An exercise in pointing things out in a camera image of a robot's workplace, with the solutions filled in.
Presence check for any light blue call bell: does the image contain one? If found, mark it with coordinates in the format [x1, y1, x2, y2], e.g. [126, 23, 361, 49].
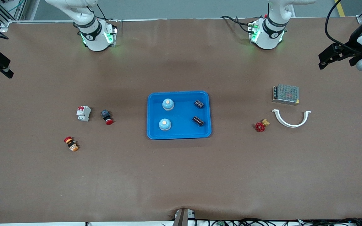
[162, 98, 175, 111]
[159, 118, 172, 132]

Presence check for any metal mesh power supply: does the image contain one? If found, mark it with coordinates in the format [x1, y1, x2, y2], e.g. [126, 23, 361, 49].
[272, 83, 300, 106]

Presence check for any white curved plastic clip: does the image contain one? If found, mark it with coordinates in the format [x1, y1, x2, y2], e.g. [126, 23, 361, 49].
[271, 109, 311, 128]

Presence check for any white red circuit breaker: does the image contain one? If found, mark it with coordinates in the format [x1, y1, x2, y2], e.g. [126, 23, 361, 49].
[76, 106, 91, 122]

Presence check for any red yellow emergency stop button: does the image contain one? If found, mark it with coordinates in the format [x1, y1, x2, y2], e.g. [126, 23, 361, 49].
[63, 136, 79, 152]

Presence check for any black red push button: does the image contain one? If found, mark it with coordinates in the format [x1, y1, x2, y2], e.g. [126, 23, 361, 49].
[101, 110, 114, 125]

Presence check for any blue plastic tray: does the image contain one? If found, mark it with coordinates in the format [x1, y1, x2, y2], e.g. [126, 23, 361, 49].
[147, 91, 212, 140]

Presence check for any red handle brass valve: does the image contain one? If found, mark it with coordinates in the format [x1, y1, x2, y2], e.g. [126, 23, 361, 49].
[255, 119, 270, 132]

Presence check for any black base cable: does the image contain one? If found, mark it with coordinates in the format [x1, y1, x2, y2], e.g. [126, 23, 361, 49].
[220, 15, 255, 34]

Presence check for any black cable bundle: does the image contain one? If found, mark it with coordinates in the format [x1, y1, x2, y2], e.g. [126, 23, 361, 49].
[197, 218, 362, 226]

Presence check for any grey table edge bracket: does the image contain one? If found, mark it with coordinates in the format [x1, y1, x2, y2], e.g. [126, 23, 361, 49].
[172, 208, 196, 226]

